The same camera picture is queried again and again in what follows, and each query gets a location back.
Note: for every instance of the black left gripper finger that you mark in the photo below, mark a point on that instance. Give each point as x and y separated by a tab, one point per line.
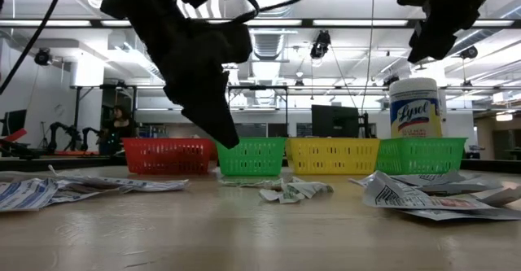
221	100
195	108

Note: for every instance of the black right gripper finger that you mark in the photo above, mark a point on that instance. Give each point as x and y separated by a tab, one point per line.
419	51
443	47

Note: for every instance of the black background robot arm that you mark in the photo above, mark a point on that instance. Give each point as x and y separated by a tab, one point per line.
61	134
90	138

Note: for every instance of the black hanging lamp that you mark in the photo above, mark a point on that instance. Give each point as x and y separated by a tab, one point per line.
391	80

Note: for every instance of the red plastic basket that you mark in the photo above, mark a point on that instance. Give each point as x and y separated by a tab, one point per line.
163	157

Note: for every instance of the Lysol wipes canister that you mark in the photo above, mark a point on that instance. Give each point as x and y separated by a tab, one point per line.
415	112

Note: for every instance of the green plastic basket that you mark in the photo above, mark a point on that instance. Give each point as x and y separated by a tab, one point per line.
419	157
256	157

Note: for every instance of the person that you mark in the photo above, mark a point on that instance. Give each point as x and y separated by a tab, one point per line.
121	128

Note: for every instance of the black computer monitor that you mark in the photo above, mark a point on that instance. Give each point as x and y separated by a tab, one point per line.
14	122
334	120

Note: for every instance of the yellow plastic basket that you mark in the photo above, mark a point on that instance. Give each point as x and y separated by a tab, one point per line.
334	157

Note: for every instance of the orange strip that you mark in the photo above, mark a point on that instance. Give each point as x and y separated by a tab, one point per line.
75	153

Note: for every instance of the red flat object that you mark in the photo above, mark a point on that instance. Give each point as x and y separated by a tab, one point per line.
14	136

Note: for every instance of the black hanging camera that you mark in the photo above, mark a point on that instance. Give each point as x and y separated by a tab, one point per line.
469	52
42	57
321	43

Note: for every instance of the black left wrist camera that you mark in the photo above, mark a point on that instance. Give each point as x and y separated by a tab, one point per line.
238	43

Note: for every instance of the black overhead frame beam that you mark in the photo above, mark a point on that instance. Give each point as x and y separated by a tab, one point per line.
358	23

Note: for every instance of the silver ventilation duct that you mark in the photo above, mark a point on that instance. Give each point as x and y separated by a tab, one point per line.
266	45

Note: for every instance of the black background workstation frame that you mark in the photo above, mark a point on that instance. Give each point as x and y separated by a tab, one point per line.
76	116

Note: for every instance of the black table edge rail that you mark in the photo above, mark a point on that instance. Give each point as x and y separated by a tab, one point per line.
61	164

